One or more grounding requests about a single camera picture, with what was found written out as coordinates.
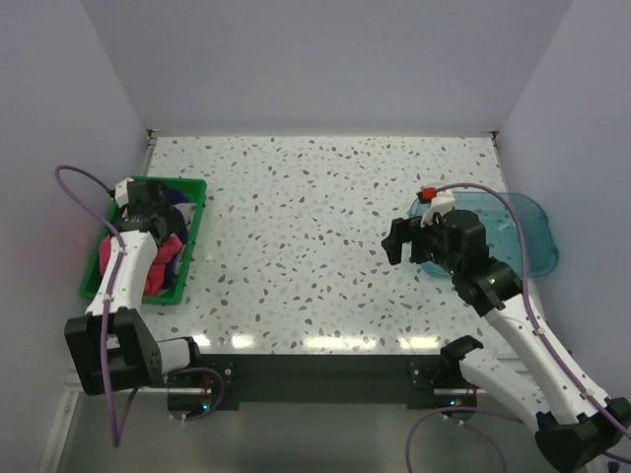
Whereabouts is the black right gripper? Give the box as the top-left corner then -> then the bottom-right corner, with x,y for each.
381,215 -> 461,275

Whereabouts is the pink towel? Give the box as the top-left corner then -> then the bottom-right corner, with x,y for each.
99,235 -> 183,297

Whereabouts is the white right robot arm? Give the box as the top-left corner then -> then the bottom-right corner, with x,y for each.
382,210 -> 630,472

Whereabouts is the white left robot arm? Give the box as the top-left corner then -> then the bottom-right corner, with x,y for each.
64,177 -> 206,395

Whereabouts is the purple towel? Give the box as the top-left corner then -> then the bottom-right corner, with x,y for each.
161,184 -> 196,245

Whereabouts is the grey white towel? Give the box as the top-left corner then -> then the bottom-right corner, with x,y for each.
166,202 -> 196,280

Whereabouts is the green plastic bin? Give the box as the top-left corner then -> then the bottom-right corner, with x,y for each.
80,176 -> 207,315

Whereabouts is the teal transparent plastic tray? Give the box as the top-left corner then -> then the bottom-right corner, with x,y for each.
407,190 -> 560,281

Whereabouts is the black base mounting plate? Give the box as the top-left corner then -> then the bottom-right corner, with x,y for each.
167,354 -> 477,416

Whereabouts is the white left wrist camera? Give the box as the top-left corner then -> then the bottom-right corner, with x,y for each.
113,177 -> 134,207

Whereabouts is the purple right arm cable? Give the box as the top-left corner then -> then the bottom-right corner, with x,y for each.
404,182 -> 631,473

